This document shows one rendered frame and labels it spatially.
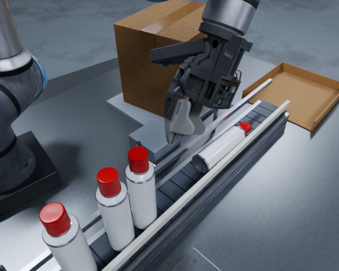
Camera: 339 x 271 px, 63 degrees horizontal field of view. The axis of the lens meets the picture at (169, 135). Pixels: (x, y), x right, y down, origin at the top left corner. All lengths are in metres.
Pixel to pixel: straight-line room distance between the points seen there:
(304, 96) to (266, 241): 0.63
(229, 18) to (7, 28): 0.45
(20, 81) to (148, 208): 0.41
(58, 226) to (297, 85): 1.01
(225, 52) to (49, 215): 0.34
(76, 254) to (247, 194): 0.44
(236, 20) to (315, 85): 0.82
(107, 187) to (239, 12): 0.32
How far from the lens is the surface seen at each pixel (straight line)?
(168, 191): 0.65
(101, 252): 0.59
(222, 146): 0.70
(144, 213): 0.55
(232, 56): 0.44
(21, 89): 0.73
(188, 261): 0.57
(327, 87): 1.24
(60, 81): 1.20
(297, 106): 1.07
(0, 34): 0.69
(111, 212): 0.46
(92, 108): 1.00
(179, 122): 0.47
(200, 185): 0.62
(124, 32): 0.84
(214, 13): 0.44
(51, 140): 0.92
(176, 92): 0.45
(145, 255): 0.58
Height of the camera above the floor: 1.41
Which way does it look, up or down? 42 degrees down
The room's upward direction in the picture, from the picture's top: straight up
